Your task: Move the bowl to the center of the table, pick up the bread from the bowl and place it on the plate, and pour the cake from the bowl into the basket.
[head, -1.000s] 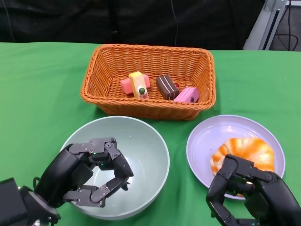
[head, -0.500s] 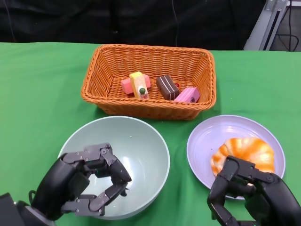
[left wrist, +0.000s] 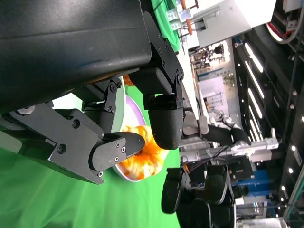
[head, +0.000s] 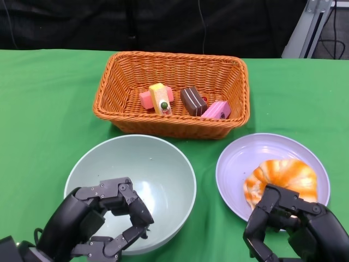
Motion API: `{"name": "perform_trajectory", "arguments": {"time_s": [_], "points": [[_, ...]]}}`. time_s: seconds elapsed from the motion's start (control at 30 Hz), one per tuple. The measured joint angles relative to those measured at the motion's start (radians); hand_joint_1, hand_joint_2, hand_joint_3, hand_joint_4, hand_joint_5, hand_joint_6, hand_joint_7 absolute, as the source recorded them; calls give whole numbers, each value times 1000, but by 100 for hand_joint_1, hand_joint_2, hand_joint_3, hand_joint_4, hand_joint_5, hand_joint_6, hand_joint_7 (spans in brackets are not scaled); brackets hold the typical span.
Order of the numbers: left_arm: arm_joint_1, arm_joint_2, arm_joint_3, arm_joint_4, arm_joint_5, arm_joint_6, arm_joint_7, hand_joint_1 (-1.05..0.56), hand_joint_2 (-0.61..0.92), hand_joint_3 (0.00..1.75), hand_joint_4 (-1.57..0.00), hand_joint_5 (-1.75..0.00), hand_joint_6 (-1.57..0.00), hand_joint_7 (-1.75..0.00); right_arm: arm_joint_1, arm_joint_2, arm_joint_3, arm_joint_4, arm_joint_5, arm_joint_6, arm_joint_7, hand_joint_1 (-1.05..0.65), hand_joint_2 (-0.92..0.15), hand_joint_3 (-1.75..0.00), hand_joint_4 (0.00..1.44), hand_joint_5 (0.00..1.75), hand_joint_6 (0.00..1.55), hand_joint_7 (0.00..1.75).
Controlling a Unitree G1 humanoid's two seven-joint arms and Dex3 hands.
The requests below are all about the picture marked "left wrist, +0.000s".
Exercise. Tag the brown wooden chair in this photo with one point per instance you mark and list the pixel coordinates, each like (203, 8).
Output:
(190, 26)

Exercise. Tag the pale lavender plate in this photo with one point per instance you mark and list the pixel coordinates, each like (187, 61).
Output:
(133, 107)

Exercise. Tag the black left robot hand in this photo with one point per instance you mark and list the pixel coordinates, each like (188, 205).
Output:
(59, 47)

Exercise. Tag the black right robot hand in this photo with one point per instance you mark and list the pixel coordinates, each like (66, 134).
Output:
(213, 209)

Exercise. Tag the oval orange striped bread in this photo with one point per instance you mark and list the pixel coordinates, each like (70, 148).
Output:
(152, 152)

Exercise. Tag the green tablecloth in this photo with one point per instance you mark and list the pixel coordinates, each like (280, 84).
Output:
(35, 202)

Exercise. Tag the white printed card box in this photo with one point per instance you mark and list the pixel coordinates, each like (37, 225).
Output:
(174, 16)

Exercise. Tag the green cloth with cartoon print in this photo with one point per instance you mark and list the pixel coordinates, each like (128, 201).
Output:
(166, 28)

